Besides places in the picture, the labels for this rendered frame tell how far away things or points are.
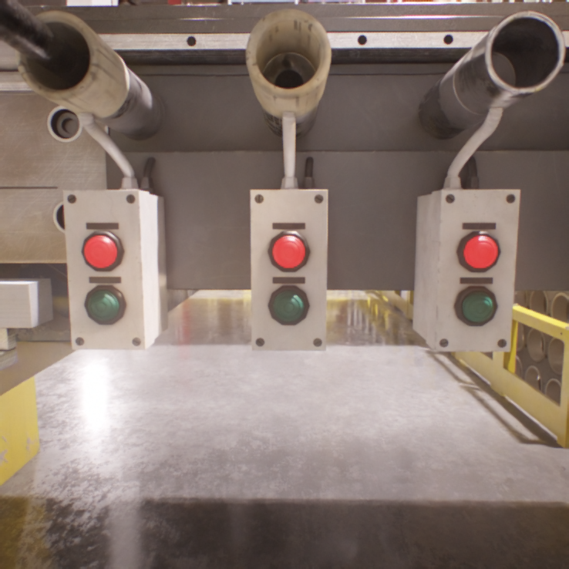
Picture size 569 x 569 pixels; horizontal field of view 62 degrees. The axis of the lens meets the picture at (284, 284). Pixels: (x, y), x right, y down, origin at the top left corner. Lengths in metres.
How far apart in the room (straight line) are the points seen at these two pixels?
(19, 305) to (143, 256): 0.15
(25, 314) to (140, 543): 0.84
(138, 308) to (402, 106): 0.36
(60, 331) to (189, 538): 0.74
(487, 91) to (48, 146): 0.47
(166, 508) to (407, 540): 0.61
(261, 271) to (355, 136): 0.21
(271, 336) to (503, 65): 0.32
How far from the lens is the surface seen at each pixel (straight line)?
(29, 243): 0.64
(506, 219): 0.48
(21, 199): 0.65
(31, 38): 0.37
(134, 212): 0.46
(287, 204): 0.44
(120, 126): 0.52
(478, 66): 0.42
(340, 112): 0.57
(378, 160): 0.54
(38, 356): 1.08
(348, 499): 1.42
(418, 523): 1.36
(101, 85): 0.42
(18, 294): 0.56
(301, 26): 0.40
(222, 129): 0.57
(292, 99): 0.38
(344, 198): 0.53
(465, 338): 0.48
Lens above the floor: 0.74
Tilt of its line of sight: 7 degrees down
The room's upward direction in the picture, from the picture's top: straight up
